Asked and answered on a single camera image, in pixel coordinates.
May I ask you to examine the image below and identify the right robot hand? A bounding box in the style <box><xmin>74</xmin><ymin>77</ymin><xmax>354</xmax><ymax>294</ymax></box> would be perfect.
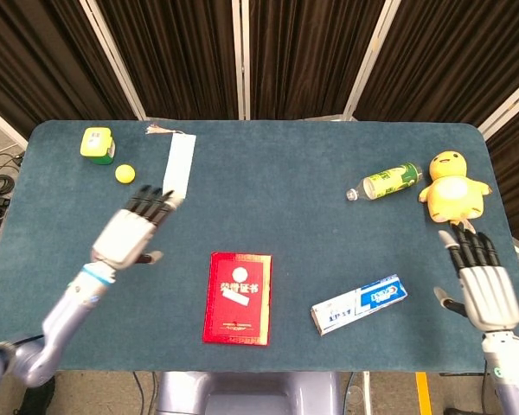
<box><xmin>433</xmin><ymin>224</ymin><xmax>519</xmax><ymax>334</ymax></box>

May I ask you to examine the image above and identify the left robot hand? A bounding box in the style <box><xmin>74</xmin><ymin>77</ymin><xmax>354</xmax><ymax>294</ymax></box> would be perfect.
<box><xmin>90</xmin><ymin>184</ymin><xmax>185</xmax><ymax>271</ymax></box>

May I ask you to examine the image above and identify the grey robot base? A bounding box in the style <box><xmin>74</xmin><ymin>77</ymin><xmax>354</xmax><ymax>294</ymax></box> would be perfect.
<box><xmin>154</xmin><ymin>371</ymin><xmax>343</xmax><ymax>415</ymax></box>

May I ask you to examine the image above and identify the red certificate booklet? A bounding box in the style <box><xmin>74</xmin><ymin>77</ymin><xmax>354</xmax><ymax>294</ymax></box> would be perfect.
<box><xmin>202</xmin><ymin>252</ymin><xmax>272</xmax><ymax>347</ymax></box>

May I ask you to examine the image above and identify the small yellow ball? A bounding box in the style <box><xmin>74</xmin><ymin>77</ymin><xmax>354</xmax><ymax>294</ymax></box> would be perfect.
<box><xmin>114</xmin><ymin>163</ymin><xmax>137</xmax><ymax>185</ymax></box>

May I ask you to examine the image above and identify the white bookmark with tassel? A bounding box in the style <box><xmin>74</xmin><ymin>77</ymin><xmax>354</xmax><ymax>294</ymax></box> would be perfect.
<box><xmin>144</xmin><ymin>124</ymin><xmax>197</xmax><ymax>201</ymax></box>

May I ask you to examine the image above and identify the yellow green lidded box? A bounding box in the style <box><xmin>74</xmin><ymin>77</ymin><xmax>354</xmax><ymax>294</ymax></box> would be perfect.
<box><xmin>79</xmin><ymin>126</ymin><xmax>116</xmax><ymax>166</ymax></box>

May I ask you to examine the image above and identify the yellow plush chick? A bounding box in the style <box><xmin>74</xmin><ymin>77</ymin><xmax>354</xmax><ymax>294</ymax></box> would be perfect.
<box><xmin>417</xmin><ymin>150</ymin><xmax>494</xmax><ymax>233</ymax></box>

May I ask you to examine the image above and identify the yellow floor tape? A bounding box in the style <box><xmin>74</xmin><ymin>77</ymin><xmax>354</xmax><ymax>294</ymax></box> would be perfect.
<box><xmin>414</xmin><ymin>372</ymin><xmax>433</xmax><ymax>415</ymax></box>

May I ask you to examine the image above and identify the dark brown partition panel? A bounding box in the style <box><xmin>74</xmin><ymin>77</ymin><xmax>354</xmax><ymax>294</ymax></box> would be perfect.
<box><xmin>248</xmin><ymin>0</ymin><xmax>387</xmax><ymax>121</ymax></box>
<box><xmin>485</xmin><ymin>110</ymin><xmax>519</xmax><ymax>250</ymax></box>
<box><xmin>0</xmin><ymin>0</ymin><xmax>136</xmax><ymax>138</ymax></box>
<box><xmin>93</xmin><ymin>0</ymin><xmax>240</xmax><ymax>121</ymax></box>
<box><xmin>353</xmin><ymin>0</ymin><xmax>519</xmax><ymax>127</ymax></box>

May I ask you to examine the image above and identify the blue white toothpaste box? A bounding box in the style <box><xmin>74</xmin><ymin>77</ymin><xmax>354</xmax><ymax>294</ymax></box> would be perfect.
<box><xmin>310</xmin><ymin>272</ymin><xmax>409</xmax><ymax>336</ymax></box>

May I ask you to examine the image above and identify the green label plastic bottle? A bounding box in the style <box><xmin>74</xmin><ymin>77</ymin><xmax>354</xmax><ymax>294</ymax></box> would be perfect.
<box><xmin>345</xmin><ymin>162</ymin><xmax>424</xmax><ymax>202</ymax></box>

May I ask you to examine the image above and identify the blue felt table cloth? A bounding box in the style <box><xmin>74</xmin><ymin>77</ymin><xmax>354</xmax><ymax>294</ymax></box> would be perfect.
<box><xmin>0</xmin><ymin>119</ymin><xmax>519</xmax><ymax>374</ymax></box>

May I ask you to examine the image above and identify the black shoe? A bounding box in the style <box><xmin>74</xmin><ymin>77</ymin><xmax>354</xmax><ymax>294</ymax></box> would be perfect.
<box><xmin>17</xmin><ymin>374</ymin><xmax>56</xmax><ymax>415</ymax></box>

